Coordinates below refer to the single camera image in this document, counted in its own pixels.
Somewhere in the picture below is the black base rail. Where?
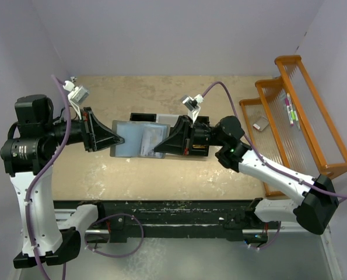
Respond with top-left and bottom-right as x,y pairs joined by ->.
86,198 -> 280,243

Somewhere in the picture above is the pink marker pen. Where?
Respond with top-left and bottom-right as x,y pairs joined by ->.
285,93 -> 292,116

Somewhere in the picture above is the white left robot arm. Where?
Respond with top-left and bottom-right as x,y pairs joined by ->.
0,94 -> 124,269

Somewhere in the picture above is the orange wooden rack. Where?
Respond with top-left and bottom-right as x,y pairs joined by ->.
239,55 -> 347,197

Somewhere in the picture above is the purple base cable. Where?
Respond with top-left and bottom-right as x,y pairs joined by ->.
244,220 -> 282,252
84,212 -> 145,258

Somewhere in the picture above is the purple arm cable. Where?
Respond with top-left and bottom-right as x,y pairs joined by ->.
202,81 -> 347,201
24,74 -> 73,280

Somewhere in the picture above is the grey card holder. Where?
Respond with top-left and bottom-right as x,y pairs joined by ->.
110,120 -> 170,159

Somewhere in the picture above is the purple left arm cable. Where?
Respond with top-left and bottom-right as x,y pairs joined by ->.
24,74 -> 73,280

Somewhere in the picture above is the black bin with gold cards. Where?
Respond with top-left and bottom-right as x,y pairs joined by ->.
189,115 -> 211,159

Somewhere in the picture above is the gold cards stack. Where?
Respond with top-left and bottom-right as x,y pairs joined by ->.
192,145 -> 206,149

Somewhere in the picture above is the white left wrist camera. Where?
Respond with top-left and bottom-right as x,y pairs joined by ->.
62,80 -> 89,120

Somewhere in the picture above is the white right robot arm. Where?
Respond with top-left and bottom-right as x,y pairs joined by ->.
154,115 -> 339,235

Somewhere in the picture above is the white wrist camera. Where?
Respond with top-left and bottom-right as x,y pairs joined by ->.
62,80 -> 89,120
181,94 -> 204,124

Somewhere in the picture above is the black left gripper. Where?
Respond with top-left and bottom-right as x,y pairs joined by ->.
43,105 -> 124,151

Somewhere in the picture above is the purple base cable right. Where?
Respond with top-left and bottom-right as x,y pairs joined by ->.
244,220 -> 282,252

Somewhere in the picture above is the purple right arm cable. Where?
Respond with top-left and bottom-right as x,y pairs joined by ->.
202,81 -> 347,201

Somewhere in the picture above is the green marker pen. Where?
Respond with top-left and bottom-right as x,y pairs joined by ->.
289,108 -> 301,131

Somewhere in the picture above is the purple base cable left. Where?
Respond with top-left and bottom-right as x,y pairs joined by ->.
84,212 -> 145,258

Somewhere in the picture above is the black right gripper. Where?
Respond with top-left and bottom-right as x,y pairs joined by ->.
155,115 -> 226,155

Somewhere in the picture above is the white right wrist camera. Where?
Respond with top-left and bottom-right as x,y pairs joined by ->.
181,94 -> 204,124

